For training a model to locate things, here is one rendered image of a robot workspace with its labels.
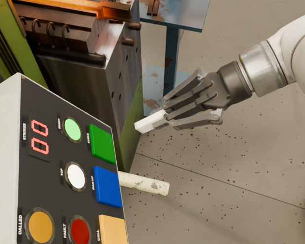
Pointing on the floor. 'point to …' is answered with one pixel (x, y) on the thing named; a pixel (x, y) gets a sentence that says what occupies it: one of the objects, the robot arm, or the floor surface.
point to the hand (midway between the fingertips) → (152, 121)
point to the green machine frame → (31, 73)
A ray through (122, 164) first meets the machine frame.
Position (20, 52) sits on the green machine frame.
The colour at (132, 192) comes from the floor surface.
